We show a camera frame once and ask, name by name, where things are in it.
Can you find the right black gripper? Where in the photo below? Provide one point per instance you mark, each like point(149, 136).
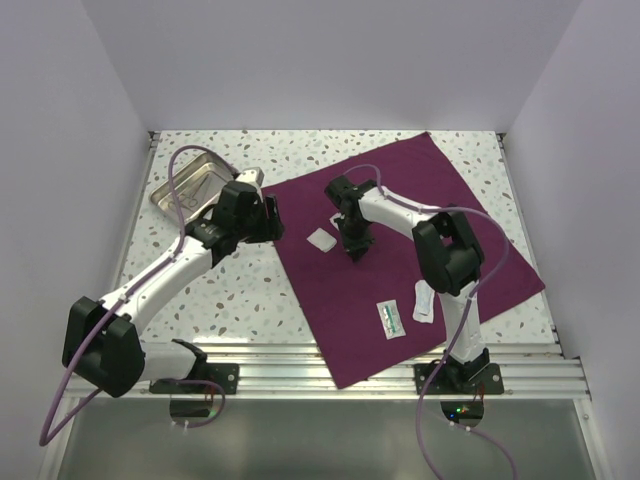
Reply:
point(350, 244)

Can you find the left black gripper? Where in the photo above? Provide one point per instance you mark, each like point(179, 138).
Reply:
point(271, 227)

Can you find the silver scissors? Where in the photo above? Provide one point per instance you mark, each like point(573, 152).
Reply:
point(195, 192)

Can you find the stainless steel tray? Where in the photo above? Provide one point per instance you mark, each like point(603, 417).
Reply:
point(220, 174)

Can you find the silver hemostat forceps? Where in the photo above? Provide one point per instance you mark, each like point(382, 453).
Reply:
point(179, 190)

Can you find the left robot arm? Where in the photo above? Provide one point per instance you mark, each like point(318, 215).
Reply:
point(102, 342)

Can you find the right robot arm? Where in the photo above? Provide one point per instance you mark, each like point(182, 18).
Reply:
point(449, 257)

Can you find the white gauze pad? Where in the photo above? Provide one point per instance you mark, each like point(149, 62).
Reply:
point(322, 240)
point(334, 218)

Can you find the white gauze pad far left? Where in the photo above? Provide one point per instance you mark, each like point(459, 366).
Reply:
point(322, 240)

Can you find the purple cloth mat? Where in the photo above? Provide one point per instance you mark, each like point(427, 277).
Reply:
point(337, 295)

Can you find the green white sealed packet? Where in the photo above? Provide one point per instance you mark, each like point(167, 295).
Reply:
point(390, 319)

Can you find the white blue sterile pouch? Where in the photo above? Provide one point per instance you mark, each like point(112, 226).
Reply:
point(423, 311)

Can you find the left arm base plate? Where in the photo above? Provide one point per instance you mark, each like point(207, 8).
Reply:
point(220, 377)

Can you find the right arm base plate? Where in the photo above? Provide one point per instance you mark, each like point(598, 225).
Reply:
point(487, 381)

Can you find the aluminium rail frame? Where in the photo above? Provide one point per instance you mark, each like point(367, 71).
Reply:
point(246, 312)

